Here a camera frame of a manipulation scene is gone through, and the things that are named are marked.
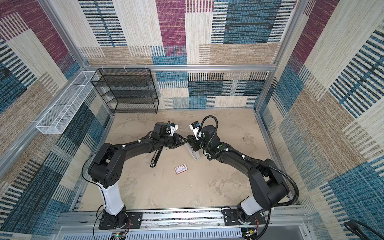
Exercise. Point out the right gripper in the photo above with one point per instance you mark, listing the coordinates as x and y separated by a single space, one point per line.
193 143

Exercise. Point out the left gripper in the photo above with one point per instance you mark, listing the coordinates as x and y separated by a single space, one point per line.
177 142

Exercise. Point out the red white staple box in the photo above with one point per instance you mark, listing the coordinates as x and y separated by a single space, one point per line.
181 169

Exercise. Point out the black stapler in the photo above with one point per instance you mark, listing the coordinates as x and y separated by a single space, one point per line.
156 157

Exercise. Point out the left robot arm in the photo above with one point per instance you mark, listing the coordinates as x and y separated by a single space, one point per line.
106 167

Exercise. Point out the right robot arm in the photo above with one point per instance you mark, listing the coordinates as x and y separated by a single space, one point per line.
268 183

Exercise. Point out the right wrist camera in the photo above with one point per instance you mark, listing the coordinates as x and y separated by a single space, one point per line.
196 128

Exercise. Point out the black wire shelf rack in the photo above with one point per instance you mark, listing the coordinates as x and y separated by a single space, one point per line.
129 91

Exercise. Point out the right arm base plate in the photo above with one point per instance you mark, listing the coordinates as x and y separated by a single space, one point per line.
234 217

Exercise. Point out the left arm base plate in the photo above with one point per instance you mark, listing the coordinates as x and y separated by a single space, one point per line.
127 220

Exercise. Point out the white wire mesh basket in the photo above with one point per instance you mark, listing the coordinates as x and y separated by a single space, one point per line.
58 117

